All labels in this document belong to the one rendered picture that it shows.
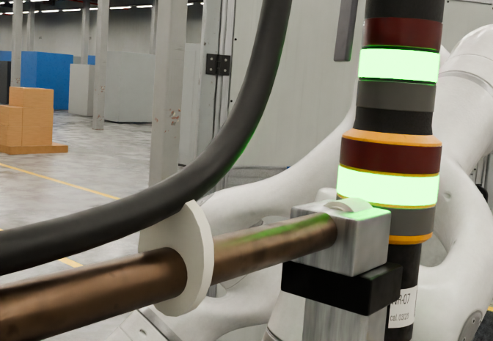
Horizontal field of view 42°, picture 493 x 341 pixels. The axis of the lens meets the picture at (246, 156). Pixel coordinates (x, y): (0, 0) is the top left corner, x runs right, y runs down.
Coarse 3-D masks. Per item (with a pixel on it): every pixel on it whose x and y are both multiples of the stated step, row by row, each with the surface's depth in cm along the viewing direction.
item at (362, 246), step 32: (352, 224) 23; (384, 224) 25; (320, 256) 24; (352, 256) 23; (384, 256) 25; (288, 288) 26; (320, 288) 25; (352, 288) 24; (384, 288) 24; (320, 320) 26; (352, 320) 25; (384, 320) 26
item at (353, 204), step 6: (348, 198) 26; (354, 198) 26; (330, 204) 25; (336, 204) 25; (342, 204) 25; (348, 204) 25; (354, 204) 25; (360, 204) 25; (366, 204) 26; (342, 210) 25; (348, 210) 25; (354, 210) 25
